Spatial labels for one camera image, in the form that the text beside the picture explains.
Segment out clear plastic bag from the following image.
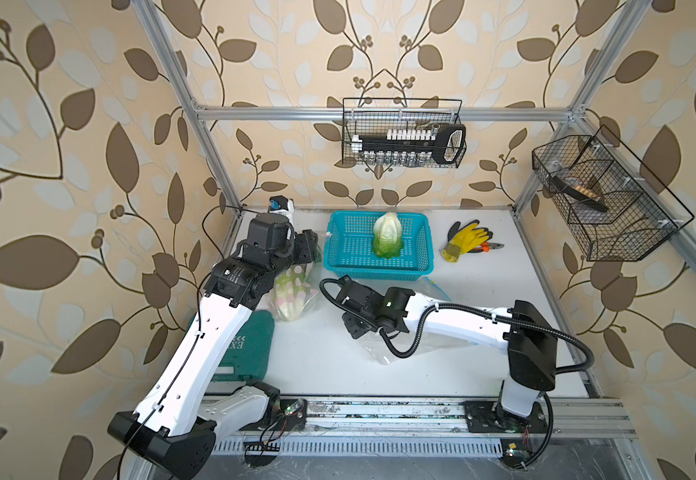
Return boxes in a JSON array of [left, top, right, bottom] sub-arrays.
[[358, 276, 470, 366]]

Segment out clear pink-dotted zipper bag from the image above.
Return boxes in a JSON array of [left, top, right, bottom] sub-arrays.
[[269, 263, 321, 322]]

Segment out pale chinese cabbage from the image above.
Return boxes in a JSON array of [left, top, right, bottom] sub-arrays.
[[372, 212, 404, 259]]

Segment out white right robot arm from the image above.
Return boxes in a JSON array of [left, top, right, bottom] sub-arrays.
[[320, 276, 558, 419]]

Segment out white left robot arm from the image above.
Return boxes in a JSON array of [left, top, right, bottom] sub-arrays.
[[108, 212, 319, 479]]

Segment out teal plastic basket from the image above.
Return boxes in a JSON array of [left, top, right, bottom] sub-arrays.
[[324, 210, 434, 281]]

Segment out yellow black work glove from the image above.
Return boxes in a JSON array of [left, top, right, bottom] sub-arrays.
[[441, 220, 493, 263]]

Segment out green plastic tool case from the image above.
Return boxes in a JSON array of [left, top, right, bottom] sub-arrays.
[[212, 310, 275, 382]]

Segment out black socket bit holder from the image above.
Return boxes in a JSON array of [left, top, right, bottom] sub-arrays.
[[347, 124, 467, 168]]

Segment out black brush in basket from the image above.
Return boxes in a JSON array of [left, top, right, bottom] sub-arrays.
[[552, 176, 608, 212]]

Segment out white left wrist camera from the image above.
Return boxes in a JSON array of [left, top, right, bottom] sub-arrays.
[[268, 195, 295, 224]]

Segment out black corrugated cable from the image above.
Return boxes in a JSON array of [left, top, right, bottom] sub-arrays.
[[319, 277, 596, 377]]

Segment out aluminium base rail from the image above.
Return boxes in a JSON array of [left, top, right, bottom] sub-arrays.
[[213, 396, 637, 459]]

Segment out red handled pliers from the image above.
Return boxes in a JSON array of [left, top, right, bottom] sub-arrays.
[[476, 242, 504, 253]]

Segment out black wire basket back wall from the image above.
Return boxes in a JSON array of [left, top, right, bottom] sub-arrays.
[[341, 96, 467, 170]]

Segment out black wire basket wall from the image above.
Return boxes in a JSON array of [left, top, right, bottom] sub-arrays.
[[532, 125, 695, 262], [341, 96, 467, 170]]

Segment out black wire basket right wall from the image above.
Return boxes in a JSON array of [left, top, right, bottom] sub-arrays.
[[532, 125, 695, 262]]

